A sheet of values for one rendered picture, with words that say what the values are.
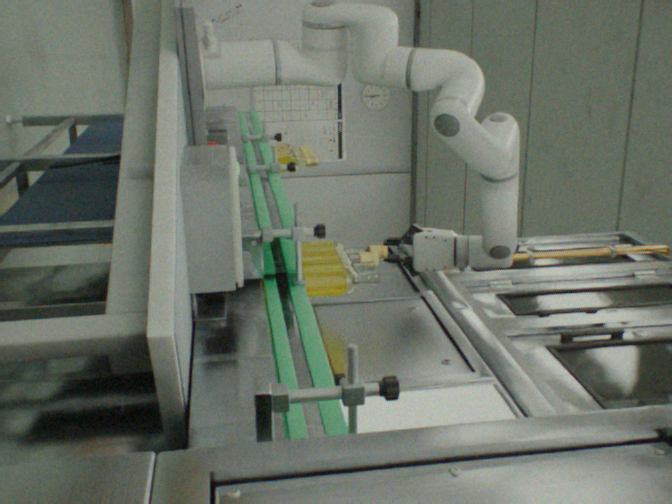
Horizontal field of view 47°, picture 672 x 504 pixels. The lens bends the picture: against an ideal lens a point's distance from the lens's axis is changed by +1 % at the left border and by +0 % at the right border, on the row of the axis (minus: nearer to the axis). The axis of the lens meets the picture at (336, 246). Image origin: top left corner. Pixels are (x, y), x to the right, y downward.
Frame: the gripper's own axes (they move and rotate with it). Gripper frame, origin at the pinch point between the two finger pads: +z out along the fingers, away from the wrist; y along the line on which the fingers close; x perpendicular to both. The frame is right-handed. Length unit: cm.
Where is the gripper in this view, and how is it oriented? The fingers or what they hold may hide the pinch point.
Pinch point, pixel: (392, 250)
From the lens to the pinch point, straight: 185.8
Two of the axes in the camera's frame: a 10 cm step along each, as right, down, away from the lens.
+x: -1.6, 3.5, -9.2
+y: -0.5, -9.4, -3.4
